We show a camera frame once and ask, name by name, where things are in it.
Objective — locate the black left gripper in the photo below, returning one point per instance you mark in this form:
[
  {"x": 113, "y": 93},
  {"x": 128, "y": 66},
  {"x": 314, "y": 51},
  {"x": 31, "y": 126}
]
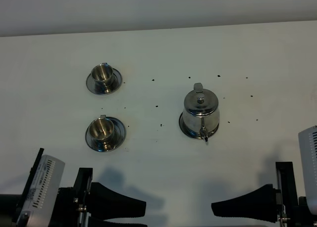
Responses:
[{"x": 70, "y": 206}]

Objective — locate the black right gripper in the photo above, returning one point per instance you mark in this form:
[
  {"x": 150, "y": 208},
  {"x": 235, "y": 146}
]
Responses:
[{"x": 261, "y": 204}]

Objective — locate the stainless steel teapot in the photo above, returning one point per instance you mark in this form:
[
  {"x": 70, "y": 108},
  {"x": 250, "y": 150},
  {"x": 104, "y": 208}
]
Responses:
[{"x": 201, "y": 112}]

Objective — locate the near stainless steel teacup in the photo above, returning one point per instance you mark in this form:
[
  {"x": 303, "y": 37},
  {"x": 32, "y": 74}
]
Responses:
[{"x": 101, "y": 129}]

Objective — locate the stainless steel teacup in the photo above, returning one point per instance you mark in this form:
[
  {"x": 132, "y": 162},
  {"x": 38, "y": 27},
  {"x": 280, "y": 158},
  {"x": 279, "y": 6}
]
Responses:
[
  {"x": 103, "y": 74},
  {"x": 101, "y": 129}
]

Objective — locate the steel teapot saucer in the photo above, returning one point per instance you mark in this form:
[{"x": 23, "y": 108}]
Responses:
[{"x": 191, "y": 133}]

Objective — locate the far stainless steel teacup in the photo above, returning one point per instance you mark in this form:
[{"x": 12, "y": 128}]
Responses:
[{"x": 103, "y": 74}]

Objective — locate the near steel saucer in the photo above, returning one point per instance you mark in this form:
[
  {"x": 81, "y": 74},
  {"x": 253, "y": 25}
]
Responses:
[{"x": 108, "y": 145}]

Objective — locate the far steel saucer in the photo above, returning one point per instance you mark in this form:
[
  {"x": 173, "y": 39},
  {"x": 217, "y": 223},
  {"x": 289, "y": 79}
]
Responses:
[{"x": 102, "y": 89}]

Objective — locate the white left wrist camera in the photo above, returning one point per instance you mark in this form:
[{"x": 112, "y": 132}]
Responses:
[{"x": 38, "y": 206}]

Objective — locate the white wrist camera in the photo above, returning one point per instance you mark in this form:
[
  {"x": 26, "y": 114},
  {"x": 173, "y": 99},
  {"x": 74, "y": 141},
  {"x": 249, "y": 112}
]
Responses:
[
  {"x": 38, "y": 206},
  {"x": 308, "y": 150}
]

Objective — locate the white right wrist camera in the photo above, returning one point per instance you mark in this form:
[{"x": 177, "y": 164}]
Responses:
[{"x": 308, "y": 150}]

